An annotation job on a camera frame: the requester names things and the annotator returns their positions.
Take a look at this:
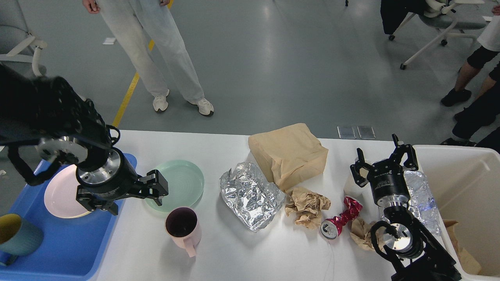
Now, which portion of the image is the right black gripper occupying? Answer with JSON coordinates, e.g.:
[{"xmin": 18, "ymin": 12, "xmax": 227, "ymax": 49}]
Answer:
[{"xmin": 350, "ymin": 133, "xmax": 419, "ymax": 207}]

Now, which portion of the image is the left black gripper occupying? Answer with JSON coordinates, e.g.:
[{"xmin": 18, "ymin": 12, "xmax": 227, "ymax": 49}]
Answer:
[{"xmin": 76, "ymin": 148, "xmax": 169, "ymax": 215}]

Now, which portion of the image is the mint green plate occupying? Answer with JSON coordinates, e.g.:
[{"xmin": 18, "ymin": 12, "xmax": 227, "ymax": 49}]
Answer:
[{"xmin": 145, "ymin": 160, "xmax": 205, "ymax": 213}]

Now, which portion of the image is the pink mug dark inside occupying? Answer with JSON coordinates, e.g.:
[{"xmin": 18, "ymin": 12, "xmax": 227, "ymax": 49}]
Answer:
[{"xmin": 165, "ymin": 206, "xmax": 202, "ymax": 258}]

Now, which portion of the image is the teal mug yellow inside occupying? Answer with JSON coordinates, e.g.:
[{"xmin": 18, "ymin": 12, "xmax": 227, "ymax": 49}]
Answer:
[{"xmin": 0, "ymin": 213, "xmax": 44, "ymax": 267}]

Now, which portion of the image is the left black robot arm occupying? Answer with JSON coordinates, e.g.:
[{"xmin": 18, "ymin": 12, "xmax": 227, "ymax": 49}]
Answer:
[{"xmin": 0, "ymin": 65, "xmax": 169, "ymax": 215}]

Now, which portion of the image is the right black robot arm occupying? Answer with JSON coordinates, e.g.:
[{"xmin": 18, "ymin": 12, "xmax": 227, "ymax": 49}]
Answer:
[{"xmin": 350, "ymin": 135, "xmax": 461, "ymax": 281}]

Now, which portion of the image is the white paper cup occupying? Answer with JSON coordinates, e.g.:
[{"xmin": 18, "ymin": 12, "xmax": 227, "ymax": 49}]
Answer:
[{"xmin": 343, "ymin": 168, "xmax": 373, "ymax": 206}]

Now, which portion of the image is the crushed clear plastic bottle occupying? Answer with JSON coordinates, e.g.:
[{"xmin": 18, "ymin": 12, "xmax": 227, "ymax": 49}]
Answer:
[{"xmin": 404, "ymin": 171, "xmax": 441, "ymax": 237}]

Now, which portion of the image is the small crumpled brown paper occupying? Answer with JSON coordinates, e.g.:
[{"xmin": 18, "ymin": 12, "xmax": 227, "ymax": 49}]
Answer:
[{"xmin": 350, "ymin": 217, "xmax": 376, "ymax": 251}]

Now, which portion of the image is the crushed red can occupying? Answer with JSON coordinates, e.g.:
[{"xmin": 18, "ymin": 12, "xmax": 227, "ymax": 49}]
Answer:
[{"xmin": 320, "ymin": 196, "xmax": 364, "ymax": 240}]

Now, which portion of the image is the white waste bin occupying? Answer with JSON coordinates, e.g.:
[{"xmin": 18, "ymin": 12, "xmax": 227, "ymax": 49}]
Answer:
[{"xmin": 415, "ymin": 145, "xmax": 500, "ymax": 281}]

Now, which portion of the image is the crumpled brown paper ball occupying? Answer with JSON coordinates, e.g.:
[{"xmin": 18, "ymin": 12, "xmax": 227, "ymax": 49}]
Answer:
[{"xmin": 285, "ymin": 186, "xmax": 332, "ymax": 229}]

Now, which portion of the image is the crumpled aluminium foil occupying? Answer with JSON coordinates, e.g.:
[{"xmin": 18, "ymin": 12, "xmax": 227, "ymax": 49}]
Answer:
[{"xmin": 220, "ymin": 162, "xmax": 286, "ymax": 232}]

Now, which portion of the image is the pink plate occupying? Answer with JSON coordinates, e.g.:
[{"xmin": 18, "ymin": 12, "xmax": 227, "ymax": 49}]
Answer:
[{"xmin": 43, "ymin": 164, "xmax": 91, "ymax": 219}]

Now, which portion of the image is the brown paper bag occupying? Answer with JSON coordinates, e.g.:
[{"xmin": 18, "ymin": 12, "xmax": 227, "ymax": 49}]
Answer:
[{"xmin": 248, "ymin": 123, "xmax": 329, "ymax": 192}]

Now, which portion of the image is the seated person in black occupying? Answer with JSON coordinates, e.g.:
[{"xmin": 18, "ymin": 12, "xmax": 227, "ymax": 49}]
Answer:
[{"xmin": 441, "ymin": 5, "xmax": 500, "ymax": 152}]

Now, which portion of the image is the brown paper in bin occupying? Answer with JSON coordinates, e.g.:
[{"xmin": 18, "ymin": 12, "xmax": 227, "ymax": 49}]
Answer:
[{"xmin": 443, "ymin": 219, "xmax": 482, "ymax": 275}]

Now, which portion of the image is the black jacket on chair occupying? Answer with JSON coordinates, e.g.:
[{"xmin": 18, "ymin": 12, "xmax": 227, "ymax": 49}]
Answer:
[{"xmin": 380, "ymin": 0, "xmax": 427, "ymax": 34}]

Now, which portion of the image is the person in light trousers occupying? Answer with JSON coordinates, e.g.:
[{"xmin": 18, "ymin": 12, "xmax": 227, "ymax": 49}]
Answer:
[{"xmin": 82, "ymin": 0, "xmax": 215, "ymax": 117}]

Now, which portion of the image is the grey office chair right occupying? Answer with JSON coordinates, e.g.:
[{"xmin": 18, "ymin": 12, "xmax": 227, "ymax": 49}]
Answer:
[{"xmin": 400, "ymin": 0, "xmax": 486, "ymax": 71}]

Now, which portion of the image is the grey office chair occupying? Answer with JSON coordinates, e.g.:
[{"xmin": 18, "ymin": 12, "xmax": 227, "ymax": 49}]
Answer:
[
  {"xmin": 0, "ymin": 0, "xmax": 48, "ymax": 78},
  {"xmin": 400, "ymin": 0, "xmax": 486, "ymax": 71}
]

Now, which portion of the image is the grey office chair left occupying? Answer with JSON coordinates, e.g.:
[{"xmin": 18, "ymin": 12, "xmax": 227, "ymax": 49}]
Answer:
[{"xmin": 0, "ymin": 0, "xmax": 48, "ymax": 78}]

